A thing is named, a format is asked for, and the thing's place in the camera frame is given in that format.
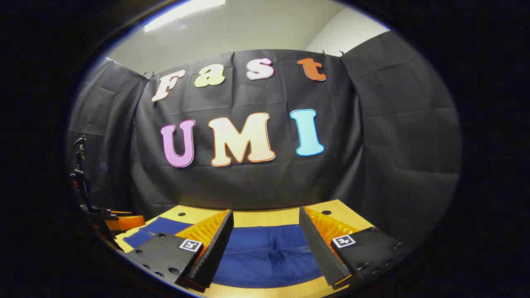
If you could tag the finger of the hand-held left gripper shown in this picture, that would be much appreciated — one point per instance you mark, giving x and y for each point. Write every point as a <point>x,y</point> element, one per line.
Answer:
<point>124,222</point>

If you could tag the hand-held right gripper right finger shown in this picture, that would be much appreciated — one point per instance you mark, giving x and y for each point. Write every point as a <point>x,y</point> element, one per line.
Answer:
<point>316,248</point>

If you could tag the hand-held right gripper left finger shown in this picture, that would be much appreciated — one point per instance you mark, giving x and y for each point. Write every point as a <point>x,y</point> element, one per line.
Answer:
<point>217,248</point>

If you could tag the blue jeans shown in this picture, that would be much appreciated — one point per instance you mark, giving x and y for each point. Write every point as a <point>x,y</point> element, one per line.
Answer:
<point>265,256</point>

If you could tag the black backdrop cloth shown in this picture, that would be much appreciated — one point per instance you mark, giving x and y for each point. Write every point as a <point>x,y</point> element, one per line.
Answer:
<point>397,136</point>

